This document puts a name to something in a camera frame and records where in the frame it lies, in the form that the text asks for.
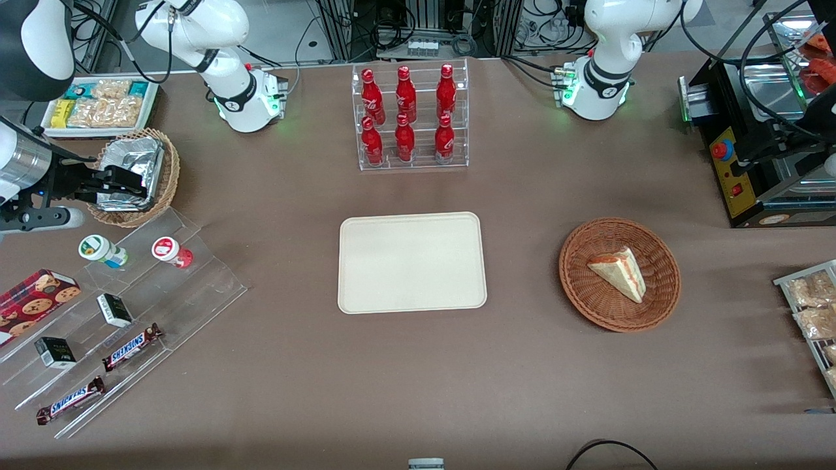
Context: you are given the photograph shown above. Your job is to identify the wrapped triangle sandwich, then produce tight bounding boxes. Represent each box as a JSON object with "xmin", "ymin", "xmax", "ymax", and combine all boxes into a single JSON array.
[{"xmin": 587, "ymin": 246, "xmax": 647, "ymax": 304}]

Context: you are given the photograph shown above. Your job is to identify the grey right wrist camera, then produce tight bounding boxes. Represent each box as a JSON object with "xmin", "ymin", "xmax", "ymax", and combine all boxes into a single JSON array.
[{"xmin": 0, "ymin": 205, "xmax": 86, "ymax": 235}]

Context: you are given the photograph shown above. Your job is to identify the light wicker basket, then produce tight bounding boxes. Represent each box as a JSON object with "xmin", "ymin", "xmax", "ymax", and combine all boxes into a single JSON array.
[{"xmin": 86, "ymin": 128, "xmax": 181, "ymax": 228}]

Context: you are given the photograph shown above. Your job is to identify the stacked aluminium foil trays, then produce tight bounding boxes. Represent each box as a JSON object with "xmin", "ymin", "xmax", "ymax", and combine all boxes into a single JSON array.
[{"xmin": 95, "ymin": 136, "xmax": 165, "ymax": 213}]

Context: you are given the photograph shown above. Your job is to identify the round brown wicker basket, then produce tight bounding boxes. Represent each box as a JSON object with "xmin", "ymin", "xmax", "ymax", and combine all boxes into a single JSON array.
[{"xmin": 558, "ymin": 217, "xmax": 682, "ymax": 333}]

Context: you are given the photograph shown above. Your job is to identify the clear bag of crackers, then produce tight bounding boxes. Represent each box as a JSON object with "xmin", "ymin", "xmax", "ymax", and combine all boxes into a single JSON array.
[
  {"xmin": 786, "ymin": 271, "xmax": 836, "ymax": 308},
  {"xmin": 793, "ymin": 307, "xmax": 836, "ymax": 341}
]

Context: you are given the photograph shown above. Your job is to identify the grey wire rack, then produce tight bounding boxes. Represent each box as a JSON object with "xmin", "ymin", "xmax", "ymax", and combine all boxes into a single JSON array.
[{"xmin": 774, "ymin": 260, "xmax": 836, "ymax": 399}]

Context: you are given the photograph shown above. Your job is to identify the white snack tray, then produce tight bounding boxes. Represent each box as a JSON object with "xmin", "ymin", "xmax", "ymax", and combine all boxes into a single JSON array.
[{"xmin": 40, "ymin": 76, "xmax": 160, "ymax": 139}]

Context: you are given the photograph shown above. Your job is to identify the snickers chocolate bar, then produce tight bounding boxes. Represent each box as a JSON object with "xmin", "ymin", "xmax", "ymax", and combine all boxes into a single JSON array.
[
  {"xmin": 101, "ymin": 323, "xmax": 164, "ymax": 373},
  {"xmin": 36, "ymin": 376, "xmax": 106, "ymax": 426}
]

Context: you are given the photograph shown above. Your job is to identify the red cookie box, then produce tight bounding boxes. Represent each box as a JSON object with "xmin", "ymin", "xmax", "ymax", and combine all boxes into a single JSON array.
[{"xmin": 0, "ymin": 269, "xmax": 82, "ymax": 347}]

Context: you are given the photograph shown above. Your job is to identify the red cola bottle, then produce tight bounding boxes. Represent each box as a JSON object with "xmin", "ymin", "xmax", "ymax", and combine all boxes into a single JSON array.
[
  {"xmin": 434, "ymin": 114, "xmax": 455, "ymax": 164},
  {"xmin": 394, "ymin": 114, "xmax": 415, "ymax": 163},
  {"xmin": 361, "ymin": 117, "xmax": 384, "ymax": 165},
  {"xmin": 361, "ymin": 69, "xmax": 385, "ymax": 125},
  {"xmin": 436, "ymin": 63, "xmax": 457, "ymax": 118},
  {"xmin": 396, "ymin": 65, "xmax": 417, "ymax": 122}
]

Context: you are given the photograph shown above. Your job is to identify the black metal oven machine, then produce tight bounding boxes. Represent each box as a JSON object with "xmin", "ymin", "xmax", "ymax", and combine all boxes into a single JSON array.
[{"xmin": 678, "ymin": 10, "xmax": 836, "ymax": 228}]

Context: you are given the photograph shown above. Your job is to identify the small black box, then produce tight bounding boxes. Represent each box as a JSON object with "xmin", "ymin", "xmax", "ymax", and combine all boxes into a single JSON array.
[
  {"xmin": 97, "ymin": 293, "xmax": 134, "ymax": 328},
  {"xmin": 34, "ymin": 337, "xmax": 77, "ymax": 370}
]

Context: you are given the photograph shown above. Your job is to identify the small clear cracker bag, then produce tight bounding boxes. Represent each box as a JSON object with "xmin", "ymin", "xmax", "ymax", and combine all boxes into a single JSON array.
[{"xmin": 91, "ymin": 79, "xmax": 132, "ymax": 99}]

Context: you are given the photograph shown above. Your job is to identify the black floor cable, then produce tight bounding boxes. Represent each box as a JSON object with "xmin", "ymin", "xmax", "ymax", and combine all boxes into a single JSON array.
[{"xmin": 565, "ymin": 439, "xmax": 660, "ymax": 470}]

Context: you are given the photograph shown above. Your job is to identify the clear acrylic stepped stand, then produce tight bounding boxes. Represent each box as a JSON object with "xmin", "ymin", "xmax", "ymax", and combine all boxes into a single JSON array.
[{"xmin": 0, "ymin": 208, "xmax": 249, "ymax": 439}]

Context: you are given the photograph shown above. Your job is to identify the large clear cracker bag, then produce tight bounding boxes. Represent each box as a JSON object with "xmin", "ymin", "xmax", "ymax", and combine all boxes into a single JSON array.
[{"xmin": 68, "ymin": 96, "xmax": 142, "ymax": 129}]

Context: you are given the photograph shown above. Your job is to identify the clear acrylic bottle rack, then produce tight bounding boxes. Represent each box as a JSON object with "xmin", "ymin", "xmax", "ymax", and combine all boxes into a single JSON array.
[{"xmin": 351, "ymin": 59, "xmax": 470, "ymax": 172}]

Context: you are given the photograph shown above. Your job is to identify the beige plastic tray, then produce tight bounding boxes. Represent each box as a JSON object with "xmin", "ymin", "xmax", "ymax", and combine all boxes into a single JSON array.
[{"xmin": 338, "ymin": 211, "xmax": 488, "ymax": 315}]

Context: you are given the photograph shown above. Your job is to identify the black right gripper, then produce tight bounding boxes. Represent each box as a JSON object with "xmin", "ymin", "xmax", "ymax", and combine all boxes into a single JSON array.
[{"xmin": 44, "ymin": 162, "xmax": 148, "ymax": 204}]

